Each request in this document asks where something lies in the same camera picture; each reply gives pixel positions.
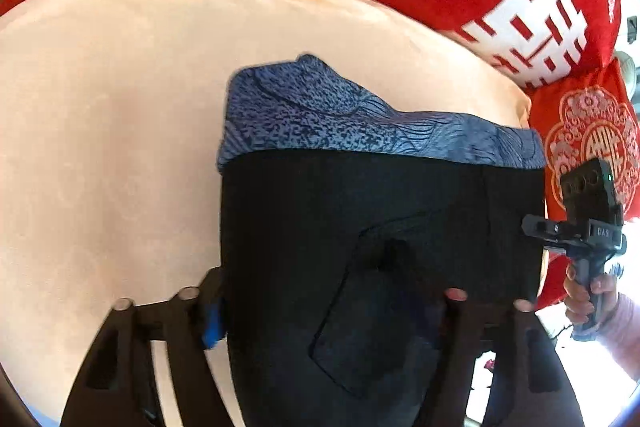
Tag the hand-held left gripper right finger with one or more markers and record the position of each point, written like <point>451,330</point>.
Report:
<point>457,322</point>

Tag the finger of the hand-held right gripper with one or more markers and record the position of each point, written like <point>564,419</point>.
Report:
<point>539,227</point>

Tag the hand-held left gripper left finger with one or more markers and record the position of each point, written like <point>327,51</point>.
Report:
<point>213,322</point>

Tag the black pants with blue waistband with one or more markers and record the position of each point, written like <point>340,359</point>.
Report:
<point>350,207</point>

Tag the person's right forearm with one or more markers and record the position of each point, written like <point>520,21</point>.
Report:
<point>622,337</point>

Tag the person's right hand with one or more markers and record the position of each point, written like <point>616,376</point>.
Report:
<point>580,302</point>

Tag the red patterned pillow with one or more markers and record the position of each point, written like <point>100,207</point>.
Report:
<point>575,117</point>

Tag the peach bed sheet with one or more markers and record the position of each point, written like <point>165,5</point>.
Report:
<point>100,107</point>

